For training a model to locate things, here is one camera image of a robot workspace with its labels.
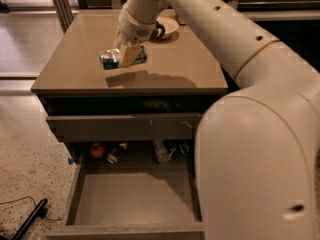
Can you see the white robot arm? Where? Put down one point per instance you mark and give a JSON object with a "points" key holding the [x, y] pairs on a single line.
{"points": [[256, 148]]}

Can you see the open grey middle drawer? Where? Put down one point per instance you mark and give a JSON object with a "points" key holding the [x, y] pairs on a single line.
{"points": [[135, 199]]}

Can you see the blue tape piece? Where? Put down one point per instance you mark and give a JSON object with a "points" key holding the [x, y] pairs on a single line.
{"points": [[71, 161]]}

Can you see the orange soda can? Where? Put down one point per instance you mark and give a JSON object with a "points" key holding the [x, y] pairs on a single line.
{"points": [[180, 20]]}

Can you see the clear plastic bottle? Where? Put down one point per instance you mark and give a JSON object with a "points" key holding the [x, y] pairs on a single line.
{"points": [[161, 152]]}

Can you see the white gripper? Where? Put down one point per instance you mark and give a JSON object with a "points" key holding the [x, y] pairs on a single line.
{"points": [[134, 29]]}

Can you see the black bar on floor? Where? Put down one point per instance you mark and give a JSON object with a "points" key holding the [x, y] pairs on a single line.
{"points": [[40, 211]]}

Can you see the white paper bowl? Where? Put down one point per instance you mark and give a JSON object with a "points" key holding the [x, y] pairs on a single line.
{"points": [[168, 25]]}

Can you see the red apple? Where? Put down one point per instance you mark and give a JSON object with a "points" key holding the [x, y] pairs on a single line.
{"points": [[97, 150]]}

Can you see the dark can in cabinet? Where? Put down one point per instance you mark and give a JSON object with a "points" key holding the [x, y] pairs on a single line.
{"points": [[117, 152]]}

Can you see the grey top drawer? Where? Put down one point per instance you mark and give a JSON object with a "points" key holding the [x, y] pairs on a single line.
{"points": [[140, 127]]}

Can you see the grey drawer cabinet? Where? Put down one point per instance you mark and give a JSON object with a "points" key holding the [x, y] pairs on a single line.
{"points": [[102, 100]]}

